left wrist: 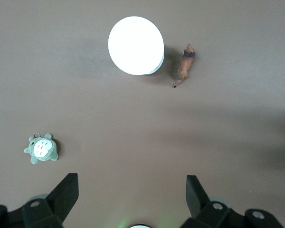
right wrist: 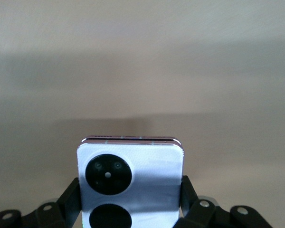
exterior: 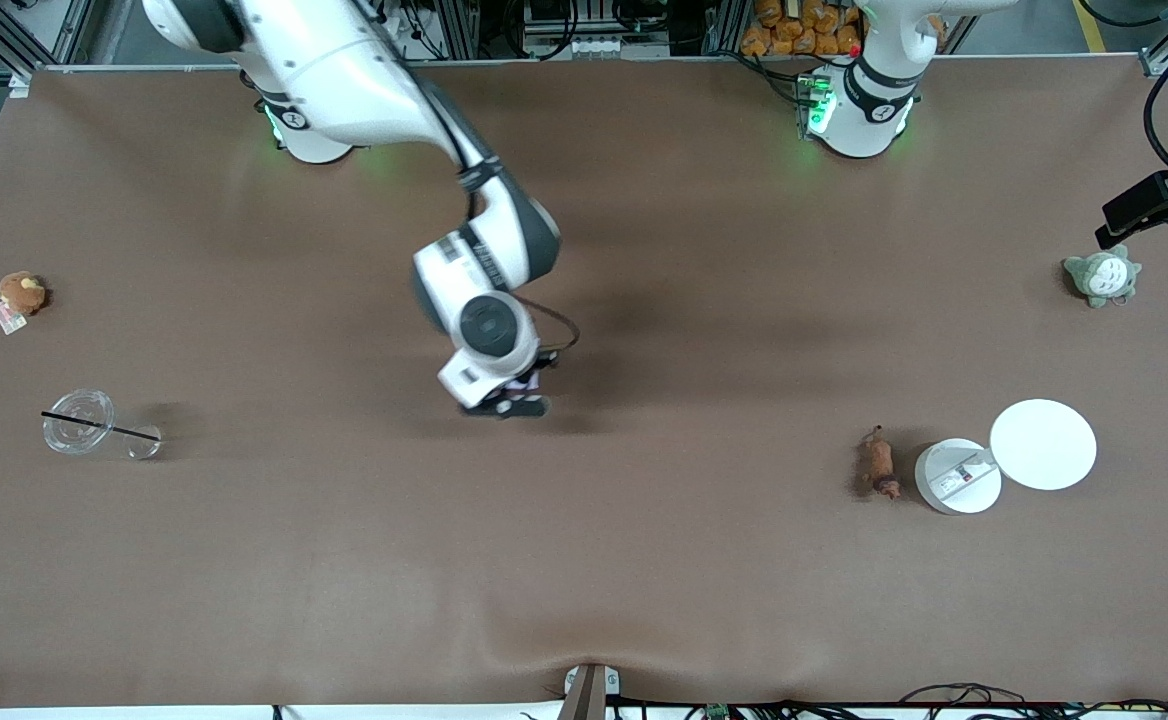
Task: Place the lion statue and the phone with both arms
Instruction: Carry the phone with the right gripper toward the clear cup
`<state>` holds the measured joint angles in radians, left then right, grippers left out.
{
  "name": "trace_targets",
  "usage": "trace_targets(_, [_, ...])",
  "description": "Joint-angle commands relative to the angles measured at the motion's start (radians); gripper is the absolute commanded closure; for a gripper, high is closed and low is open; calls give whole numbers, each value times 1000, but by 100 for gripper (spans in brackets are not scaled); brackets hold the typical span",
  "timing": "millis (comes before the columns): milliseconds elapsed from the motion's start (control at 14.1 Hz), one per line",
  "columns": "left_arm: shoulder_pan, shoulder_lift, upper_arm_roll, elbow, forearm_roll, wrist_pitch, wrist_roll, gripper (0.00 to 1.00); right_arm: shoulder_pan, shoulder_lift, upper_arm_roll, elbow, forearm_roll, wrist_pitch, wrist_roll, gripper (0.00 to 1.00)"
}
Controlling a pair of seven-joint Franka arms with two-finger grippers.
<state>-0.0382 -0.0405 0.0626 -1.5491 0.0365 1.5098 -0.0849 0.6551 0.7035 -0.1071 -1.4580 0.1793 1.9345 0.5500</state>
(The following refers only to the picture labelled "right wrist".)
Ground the lilac flip phone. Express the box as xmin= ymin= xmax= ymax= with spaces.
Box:
xmin=76 ymin=135 xmax=185 ymax=228

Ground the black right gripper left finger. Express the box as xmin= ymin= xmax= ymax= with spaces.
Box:
xmin=0 ymin=177 xmax=84 ymax=228

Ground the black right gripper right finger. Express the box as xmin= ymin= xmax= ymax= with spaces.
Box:
xmin=174 ymin=175 xmax=274 ymax=228

